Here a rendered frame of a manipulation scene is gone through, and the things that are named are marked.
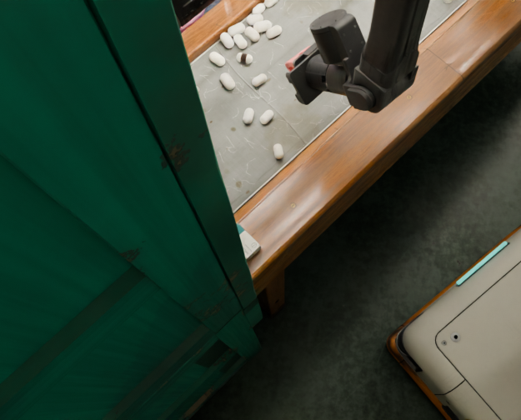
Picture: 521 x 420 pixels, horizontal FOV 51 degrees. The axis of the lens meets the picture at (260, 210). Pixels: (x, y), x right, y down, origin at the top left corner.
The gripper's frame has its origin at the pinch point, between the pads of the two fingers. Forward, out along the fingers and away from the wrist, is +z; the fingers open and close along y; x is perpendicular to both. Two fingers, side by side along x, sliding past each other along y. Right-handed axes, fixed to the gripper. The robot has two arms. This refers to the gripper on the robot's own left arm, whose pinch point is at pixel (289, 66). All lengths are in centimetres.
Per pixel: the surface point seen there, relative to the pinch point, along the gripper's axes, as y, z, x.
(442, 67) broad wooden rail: -25.1, -6.8, 18.2
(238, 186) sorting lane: 19.7, 3.0, 13.3
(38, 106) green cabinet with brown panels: 39, -63, -35
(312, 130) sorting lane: 1.5, 1.8, 14.2
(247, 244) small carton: 26.9, -7.9, 16.7
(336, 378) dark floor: 25, 20, 96
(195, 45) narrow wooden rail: 5.7, 22.4, -6.7
